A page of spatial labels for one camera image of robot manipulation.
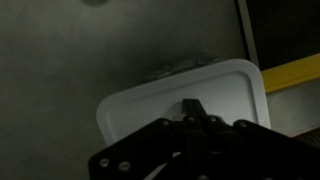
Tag clear plastic container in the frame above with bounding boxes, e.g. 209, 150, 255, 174
142, 54, 232, 82

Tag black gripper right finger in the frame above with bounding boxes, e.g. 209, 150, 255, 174
193, 98, 320, 180

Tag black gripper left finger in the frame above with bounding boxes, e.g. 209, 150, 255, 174
87, 98, 198, 180

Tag black and yellow book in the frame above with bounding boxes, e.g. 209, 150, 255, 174
237, 0, 320, 95

